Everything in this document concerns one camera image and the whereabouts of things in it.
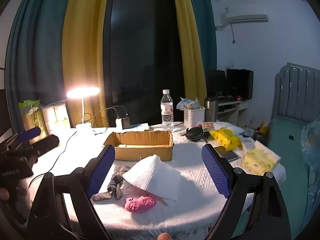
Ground white textured towel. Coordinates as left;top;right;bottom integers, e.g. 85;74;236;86
122;154;182;202

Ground clear plastic bag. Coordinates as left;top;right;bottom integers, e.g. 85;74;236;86
299;119;320;196

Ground white air conditioner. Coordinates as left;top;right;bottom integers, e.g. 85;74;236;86
220;14;269;27

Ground clear water bottle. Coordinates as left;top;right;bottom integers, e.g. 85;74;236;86
160;89;175;132

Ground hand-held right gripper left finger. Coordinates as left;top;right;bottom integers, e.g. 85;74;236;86
27;144;116;240

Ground black charger cable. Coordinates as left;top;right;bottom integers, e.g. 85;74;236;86
84;106;128;128

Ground black lamp cable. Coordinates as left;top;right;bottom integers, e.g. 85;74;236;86
28;129;77;188

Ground black computer monitor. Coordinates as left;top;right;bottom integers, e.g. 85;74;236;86
226;68;254;101

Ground teal cabinet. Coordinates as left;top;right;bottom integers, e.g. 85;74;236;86
266;116;320;240

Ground black phone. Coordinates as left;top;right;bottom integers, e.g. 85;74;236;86
214;144;239;162

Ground grey slatted panel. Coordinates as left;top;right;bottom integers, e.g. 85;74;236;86
269;62;320;121

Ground pale yellow tissue pack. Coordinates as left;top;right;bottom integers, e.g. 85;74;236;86
241;146;282;176

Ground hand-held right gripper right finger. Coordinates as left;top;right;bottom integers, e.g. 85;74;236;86
201;144;292;240

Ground cardboard box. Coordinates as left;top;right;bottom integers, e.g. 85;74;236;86
103;130;174;162

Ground steel thermos cup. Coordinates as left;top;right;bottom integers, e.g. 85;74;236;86
204;96;219;123

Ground narrow yellow curtain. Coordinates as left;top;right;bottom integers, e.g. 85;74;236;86
168;0;208;100

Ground white desk lamp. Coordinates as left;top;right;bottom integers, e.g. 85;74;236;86
66;87;101;137

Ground grey patterned sock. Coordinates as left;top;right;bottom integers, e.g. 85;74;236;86
92;165;132;202

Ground yellow plastic packet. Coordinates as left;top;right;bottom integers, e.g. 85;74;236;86
208;127;243;152

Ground narrow teal curtain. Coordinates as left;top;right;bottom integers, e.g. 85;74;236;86
186;0;218;72

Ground white woven basket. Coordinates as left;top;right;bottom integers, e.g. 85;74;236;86
184;106;206;129

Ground small yellow toy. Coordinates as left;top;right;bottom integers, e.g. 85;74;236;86
257;121;269;134

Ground white computer desk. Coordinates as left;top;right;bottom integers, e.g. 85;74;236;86
217;98;251;128

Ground wide yellow curtain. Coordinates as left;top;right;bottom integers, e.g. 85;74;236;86
62;0;112;128

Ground white papers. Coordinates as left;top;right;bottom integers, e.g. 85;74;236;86
234;127;261;153

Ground blue plastic packets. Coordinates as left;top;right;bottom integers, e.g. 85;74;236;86
176;97;201;111

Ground pink plush toy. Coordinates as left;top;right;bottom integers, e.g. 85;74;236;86
124;194;157;213

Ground dark window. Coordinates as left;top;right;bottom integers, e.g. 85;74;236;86
103;0;187;128

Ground wide teal curtain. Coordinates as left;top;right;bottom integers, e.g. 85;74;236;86
5;0;76;112

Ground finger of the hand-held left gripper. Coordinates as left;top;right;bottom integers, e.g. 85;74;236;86
31;134;60;153
16;127;42;143

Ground small white blue box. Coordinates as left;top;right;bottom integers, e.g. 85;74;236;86
130;123;150;131

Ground paper cup stack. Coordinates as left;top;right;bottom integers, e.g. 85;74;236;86
54;101;71;130
41;104;57;135

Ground colourful sticker card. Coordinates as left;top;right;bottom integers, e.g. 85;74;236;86
201;122;216;133

